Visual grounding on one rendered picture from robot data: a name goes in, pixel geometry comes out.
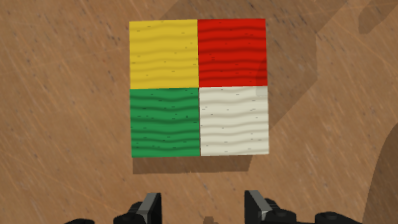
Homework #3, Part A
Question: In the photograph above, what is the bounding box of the red cube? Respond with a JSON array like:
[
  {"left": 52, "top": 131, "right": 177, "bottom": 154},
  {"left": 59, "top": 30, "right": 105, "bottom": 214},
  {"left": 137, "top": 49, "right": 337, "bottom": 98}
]
[{"left": 197, "top": 19, "right": 267, "bottom": 87}]

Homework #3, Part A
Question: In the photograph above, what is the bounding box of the yellow wooden cube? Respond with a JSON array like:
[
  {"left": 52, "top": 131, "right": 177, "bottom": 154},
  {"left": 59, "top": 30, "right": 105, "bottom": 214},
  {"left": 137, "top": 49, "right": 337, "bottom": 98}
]
[{"left": 129, "top": 20, "right": 199, "bottom": 90}]

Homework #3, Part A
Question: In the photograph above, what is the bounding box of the green cube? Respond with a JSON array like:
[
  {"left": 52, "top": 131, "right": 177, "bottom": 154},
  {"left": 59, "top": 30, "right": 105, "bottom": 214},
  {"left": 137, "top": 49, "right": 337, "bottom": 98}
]
[{"left": 130, "top": 87, "right": 200, "bottom": 158}]

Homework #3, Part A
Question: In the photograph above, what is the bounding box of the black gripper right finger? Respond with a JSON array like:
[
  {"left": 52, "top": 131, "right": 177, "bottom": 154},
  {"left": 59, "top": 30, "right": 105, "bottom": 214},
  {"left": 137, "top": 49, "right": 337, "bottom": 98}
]
[{"left": 244, "top": 190, "right": 362, "bottom": 224}]

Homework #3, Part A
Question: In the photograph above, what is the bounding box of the beige wood-grain cube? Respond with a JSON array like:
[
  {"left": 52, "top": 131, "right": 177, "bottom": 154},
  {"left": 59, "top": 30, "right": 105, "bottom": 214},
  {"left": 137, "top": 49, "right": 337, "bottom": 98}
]
[{"left": 199, "top": 86, "right": 269, "bottom": 156}]

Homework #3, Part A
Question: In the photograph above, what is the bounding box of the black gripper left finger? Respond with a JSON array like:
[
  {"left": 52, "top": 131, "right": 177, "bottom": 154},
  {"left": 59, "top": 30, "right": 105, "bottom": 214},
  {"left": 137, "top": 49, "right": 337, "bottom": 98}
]
[{"left": 65, "top": 193, "right": 162, "bottom": 224}]

